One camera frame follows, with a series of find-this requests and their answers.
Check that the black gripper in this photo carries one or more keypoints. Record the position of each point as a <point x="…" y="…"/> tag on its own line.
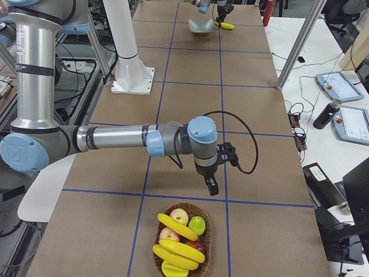
<point x="221" y="9"/>
<point x="206" y="171"/>

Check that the yellow banana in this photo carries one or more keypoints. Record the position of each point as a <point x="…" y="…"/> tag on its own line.
<point x="170" y="270"/>
<point x="177" y="227"/>
<point x="226" y="26"/>
<point x="174" y="259"/>
<point x="183" y="250"/>

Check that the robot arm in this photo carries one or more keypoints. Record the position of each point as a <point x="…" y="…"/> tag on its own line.
<point x="37" y="140"/>
<point x="203" y="7"/>

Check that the blue square ceramic plate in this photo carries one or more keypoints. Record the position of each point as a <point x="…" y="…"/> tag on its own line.
<point x="201" y="26"/>

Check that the woven wicker fruit basket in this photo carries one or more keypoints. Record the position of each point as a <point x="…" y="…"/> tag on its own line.
<point x="206" y="238"/>

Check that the green pear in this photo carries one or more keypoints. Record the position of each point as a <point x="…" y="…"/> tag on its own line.
<point x="197" y="224"/>

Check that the pale red apple upper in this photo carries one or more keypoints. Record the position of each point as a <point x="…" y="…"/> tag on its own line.
<point x="180" y="215"/>

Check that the pale red apple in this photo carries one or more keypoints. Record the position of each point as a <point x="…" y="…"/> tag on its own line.
<point x="168" y="233"/>
<point x="180" y="215"/>

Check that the red fire extinguisher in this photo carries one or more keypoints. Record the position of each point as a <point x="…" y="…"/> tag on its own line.
<point x="270" y="4"/>

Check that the dark red apple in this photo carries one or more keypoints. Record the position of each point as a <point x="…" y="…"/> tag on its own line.
<point x="198" y="246"/>

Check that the pale red apple lower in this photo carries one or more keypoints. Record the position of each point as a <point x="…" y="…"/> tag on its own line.
<point x="168" y="233"/>

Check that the small circuit board lower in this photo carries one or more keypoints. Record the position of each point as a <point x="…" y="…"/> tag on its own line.
<point x="300" y="142"/>

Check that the small circuit board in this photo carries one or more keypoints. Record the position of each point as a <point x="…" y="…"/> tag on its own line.
<point x="294" y="120"/>
<point x="300" y="142"/>

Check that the small circuit board upper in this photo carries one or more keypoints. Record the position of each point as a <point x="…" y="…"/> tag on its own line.
<point x="294" y="120"/>

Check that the black box with label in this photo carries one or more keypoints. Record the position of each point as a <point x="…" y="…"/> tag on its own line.
<point x="322" y="191"/>

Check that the black office chair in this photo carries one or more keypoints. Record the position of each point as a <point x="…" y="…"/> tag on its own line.
<point x="338" y="14"/>

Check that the black water bottle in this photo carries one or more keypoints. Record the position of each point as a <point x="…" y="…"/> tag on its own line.
<point x="327" y="114"/>

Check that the blue teach pendant far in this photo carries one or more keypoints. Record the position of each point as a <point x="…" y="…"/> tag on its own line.
<point x="337" y="86"/>

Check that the blue teach pendant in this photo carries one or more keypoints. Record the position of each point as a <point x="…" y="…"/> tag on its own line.
<point x="337" y="86"/>
<point x="351" y="124"/>

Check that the black monitor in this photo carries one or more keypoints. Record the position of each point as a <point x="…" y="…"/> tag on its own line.
<point x="341" y="241"/>

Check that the blue teach pendant near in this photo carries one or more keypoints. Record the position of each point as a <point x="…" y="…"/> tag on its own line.
<point x="351" y="124"/>

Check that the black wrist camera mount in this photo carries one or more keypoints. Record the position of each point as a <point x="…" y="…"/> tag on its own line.
<point x="227" y="153"/>

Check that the aluminium frame post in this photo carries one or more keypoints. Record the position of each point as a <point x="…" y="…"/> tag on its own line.
<point x="300" y="42"/>

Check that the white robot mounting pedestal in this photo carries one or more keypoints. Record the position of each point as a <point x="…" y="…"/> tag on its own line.
<point x="131" y="75"/>

